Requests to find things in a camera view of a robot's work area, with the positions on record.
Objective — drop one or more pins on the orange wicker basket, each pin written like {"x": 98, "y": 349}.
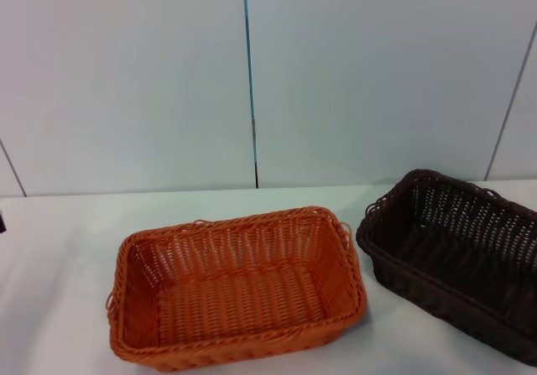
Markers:
{"x": 251, "y": 291}

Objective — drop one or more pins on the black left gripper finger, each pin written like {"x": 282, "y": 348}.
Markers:
{"x": 2, "y": 223}

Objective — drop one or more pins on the dark brown wicker basket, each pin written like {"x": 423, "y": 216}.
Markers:
{"x": 453, "y": 261}

